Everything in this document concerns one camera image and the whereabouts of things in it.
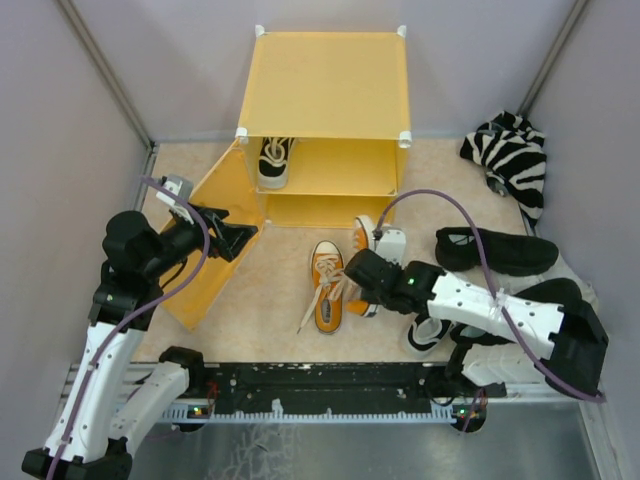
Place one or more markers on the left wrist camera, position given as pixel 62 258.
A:
pixel 181 188

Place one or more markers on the orange canvas sneaker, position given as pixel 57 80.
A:
pixel 362 238
pixel 328 281

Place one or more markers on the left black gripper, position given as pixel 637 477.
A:
pixel 230 238

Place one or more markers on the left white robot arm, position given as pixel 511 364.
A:
pixel 96 437

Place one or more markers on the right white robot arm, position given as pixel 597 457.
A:
pixel 567 344

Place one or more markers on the yellow plastic shoe cabinet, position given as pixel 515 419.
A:
pixel 344 97

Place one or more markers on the black white canvas sneaker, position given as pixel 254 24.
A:
pixel 273 162

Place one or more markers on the black chunky sneaker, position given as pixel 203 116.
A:
pixel 515 255
pixel 561 291

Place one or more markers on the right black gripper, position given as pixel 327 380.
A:
pixel 370 295

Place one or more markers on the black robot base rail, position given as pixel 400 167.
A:
pixel 120 397

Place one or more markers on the zebra striped cloth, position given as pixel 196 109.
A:
pixel 511 153

